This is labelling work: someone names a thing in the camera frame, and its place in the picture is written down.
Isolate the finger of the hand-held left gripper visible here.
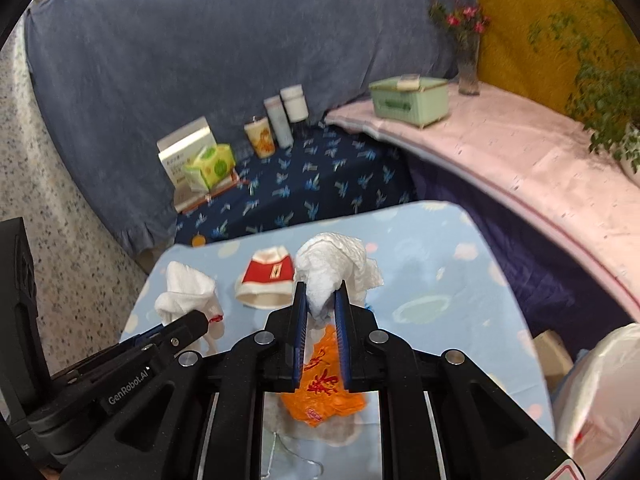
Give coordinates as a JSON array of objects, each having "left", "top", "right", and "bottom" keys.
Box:
[
  {"left": 150, "top": 309, "right": 208, "bottom": 361},
  {"left": 120, "top": 325, "right": 166, "bottom": 350}
]

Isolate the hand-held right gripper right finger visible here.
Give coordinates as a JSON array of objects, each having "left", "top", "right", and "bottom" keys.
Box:
[{"left": 334, "top": 280, "right": 586, "bottom": 480}]

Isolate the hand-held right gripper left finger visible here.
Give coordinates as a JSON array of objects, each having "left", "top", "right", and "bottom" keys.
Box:
[{"left": 60, "top": 281, "right": 308, "bottom": 480}]

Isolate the white tissue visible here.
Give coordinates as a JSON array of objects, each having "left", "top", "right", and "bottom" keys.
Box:
[
  {"left": 294, "top": 232, "right": 385, "bottom": 326},
  {"left": 154, "top": 261, "right": 226, "bottom": 353}
]

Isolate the bin with white plastic bag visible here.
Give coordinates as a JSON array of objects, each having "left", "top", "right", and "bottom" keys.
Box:
[{"left": 550, "top": 322, "right": 640, "bottom": 466}]

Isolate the red and white paper cup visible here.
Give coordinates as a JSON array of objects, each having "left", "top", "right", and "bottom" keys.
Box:
[{"left": 235, "top": 247, "right": 296, "bottom": 309}]

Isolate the orange plastic bag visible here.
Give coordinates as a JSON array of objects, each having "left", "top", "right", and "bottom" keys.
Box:
[{"left": 280, "top": 325, "right": 368, "bottom": 428}]

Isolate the light blue planet-print tablecloth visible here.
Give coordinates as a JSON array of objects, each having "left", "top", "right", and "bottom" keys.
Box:
[{"left": 120, "top": 200, "right": 556, "bottom": 480}]

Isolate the wooden tray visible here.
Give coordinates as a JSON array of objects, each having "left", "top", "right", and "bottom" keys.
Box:
[{"left": 173, "top": 170, "right": 249, "bottom": 213}]

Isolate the navy leaf-print cloth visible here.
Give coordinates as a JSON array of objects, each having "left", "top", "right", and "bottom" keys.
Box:
[{"left": 175, "top": 122, "right": 416, "bottom": 247}]

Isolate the green tissue pack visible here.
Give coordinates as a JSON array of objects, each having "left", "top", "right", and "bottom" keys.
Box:
[{"left": 184, "top": 144, "right": 236, "bottom": 192}]

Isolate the dark purple cloth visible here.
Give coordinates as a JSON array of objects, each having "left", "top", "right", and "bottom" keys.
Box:
[{"left": 405, "top": 152, "right": 633, "bottom": 341}]

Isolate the white carton box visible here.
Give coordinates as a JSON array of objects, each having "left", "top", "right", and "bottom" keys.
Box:
[{"left": 156, "top": 116, "right": 217, "bottom": 186}]

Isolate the printed orange and white cup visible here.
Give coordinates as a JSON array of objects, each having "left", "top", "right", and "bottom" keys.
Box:
[{"left": 244, "top": 116, "right": 276, "bottom": 159}]

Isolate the tall white bottle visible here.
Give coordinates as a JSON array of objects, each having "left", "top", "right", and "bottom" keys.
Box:
[{"left": 263, "top": 96, "right": 294, "bottom": 150}]

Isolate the cardboard box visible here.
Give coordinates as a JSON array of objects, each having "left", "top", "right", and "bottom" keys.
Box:
[{"left": 532, "top": 330, "right": 575, "bottom": 393}]

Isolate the white jar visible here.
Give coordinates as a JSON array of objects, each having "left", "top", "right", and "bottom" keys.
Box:
[{"left": 280, "top": 85, "right": 308, "bottom": 123}]

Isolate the mint green tissue box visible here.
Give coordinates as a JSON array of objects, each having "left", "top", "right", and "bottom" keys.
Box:
[{"left": 369, "top": 76, "right": 450, "bottom": 130}]

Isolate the pink dotted cloth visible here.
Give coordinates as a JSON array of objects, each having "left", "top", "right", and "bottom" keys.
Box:
[{"left": 325, "top": 81, "right": 640, "bottom": 321}]

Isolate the glass vase with red flowers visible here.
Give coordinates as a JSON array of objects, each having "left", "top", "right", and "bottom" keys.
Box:
[{"left": 427, "top": 0, "right": 491, "bottom": 97}]

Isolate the blue-grey hanging cloth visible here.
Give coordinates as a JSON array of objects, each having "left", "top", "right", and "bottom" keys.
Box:
[{"left": 25, "top": 0, "right": 478, "bottom": 256}]

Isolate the potted green plant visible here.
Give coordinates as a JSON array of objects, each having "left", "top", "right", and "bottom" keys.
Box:
[{"left": 530, "top": 2, "right": 640, "bottom": 188}]

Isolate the yellow hanging cloth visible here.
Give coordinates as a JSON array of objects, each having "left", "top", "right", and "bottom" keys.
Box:
[{"left": 462, "top": 0, "right": 640, "bottom": 126}]

